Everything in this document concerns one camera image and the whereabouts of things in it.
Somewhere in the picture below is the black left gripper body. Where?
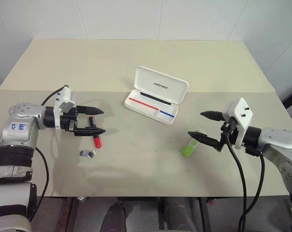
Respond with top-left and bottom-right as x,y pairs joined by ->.
60,106 -> 80,136

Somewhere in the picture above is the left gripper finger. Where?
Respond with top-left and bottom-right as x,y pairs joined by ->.
75,105 -> 104,116
74,127 -> 106,137

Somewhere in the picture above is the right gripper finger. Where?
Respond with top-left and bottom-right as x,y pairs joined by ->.
187,131 -> 222,152
200,110 -> 225,121

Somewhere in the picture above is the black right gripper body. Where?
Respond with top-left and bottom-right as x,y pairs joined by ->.
220,116 -> 238,147

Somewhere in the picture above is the red and black marker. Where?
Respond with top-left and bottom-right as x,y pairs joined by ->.
88,116 -> 102,148

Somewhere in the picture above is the green eraser box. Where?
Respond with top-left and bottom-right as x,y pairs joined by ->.
181,130 -> 207,158

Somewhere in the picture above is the small black binder clip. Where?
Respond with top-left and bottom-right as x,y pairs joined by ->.
80,149 -> 96,160

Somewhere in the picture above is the white pencil case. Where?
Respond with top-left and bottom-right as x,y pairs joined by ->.
123,65 -> 190,126

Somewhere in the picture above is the grey rounded shape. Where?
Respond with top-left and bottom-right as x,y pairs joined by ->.
160,198 -> 200,232

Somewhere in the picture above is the dark rounded shape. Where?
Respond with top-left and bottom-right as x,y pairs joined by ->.
104,201 -> 127,232

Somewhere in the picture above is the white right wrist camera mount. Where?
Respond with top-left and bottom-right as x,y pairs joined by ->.
222,97 -> 254,148

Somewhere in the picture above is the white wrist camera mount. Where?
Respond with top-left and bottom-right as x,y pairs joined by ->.
222,97 -> 254,148
53,86 -> 77,132

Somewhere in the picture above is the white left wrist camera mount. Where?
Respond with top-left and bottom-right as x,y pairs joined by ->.
53,86 -> 77,132

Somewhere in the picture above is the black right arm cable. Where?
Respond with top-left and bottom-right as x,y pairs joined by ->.
220,120 -> 266,232

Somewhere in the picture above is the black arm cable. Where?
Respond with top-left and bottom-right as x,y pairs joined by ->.
29,84 -> 69,221
220,120 -> 266,232

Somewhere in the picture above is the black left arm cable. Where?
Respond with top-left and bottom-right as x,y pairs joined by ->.
29,84 -> 69,221

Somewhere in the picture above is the dark brown frame beam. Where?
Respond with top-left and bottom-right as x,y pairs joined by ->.
60,197 -> 77,232

